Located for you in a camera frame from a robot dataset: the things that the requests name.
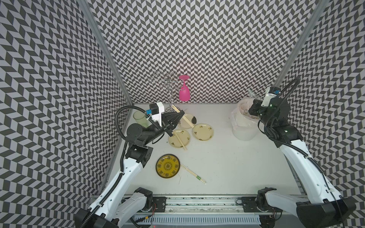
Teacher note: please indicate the pink plastic wine glass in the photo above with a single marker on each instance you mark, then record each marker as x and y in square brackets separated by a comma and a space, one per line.
[184, 92]

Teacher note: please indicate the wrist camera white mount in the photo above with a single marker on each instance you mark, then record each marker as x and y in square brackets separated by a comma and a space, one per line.
[154, 114]
[270, 93]

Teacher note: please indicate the yellow green patterned plate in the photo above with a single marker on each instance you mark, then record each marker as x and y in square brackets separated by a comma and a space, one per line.
[168, 166]

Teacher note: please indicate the cream plate with black spot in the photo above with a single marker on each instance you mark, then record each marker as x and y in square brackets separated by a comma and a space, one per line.
[184, 125]

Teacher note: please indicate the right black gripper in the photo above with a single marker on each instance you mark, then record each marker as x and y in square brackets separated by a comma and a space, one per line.
[255, 104]

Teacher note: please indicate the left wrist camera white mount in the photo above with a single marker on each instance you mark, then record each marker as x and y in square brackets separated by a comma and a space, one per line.
[154, 114]

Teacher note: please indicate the white trash bucket with bag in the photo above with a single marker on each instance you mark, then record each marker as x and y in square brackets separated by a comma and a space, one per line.
[244, 125]

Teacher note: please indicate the chopsticks green label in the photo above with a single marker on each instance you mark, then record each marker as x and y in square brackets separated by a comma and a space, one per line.
[194, 174]

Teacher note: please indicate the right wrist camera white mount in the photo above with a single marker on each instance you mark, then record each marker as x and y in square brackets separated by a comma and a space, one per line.
[270, 93]

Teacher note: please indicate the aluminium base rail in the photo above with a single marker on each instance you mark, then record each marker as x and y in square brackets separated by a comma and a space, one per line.
[179, 209]

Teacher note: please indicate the green transparent plastic cup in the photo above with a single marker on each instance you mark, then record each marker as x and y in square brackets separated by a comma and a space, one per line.
[140, 118]

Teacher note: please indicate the cream plate right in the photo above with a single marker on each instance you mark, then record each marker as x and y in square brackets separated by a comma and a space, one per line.
[203, 132]

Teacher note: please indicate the cream plate front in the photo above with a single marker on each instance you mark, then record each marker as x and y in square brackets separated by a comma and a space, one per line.
[183, 134]

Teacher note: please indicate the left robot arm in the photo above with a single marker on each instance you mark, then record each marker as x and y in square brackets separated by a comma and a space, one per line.
[122, 171]

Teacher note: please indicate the metal glass holder stand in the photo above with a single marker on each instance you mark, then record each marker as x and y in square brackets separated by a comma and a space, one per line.
[167, 82]

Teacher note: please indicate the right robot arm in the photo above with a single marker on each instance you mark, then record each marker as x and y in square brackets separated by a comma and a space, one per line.
[324, 205]

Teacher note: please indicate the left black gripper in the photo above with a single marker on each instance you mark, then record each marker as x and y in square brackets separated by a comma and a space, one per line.
[168, 121]

